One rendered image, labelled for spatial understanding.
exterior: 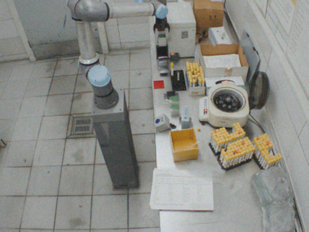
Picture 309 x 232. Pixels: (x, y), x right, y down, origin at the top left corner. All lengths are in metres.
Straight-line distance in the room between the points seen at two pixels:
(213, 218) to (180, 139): 0.48
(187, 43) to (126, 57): 1.62
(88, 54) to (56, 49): 2.12
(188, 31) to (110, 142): 0.88
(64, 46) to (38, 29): 0.38
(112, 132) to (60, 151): 1.07
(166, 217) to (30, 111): 2.23
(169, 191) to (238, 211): 0.36
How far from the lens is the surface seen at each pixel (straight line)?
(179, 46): 2.13
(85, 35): 1.64
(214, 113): 1.69
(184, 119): 1.67
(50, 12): 3.54
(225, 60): 2.11
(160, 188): 1.53
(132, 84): 3.28
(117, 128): 1.88
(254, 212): 1.54
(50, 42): 3.77
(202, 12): 2.44
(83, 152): 2.82
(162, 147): 1.68
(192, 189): 1.53
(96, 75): 1.67
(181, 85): 1.96
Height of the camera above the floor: 2.26
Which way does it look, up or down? 49 degrees down
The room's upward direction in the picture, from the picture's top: 5 degrees counter-clockwise
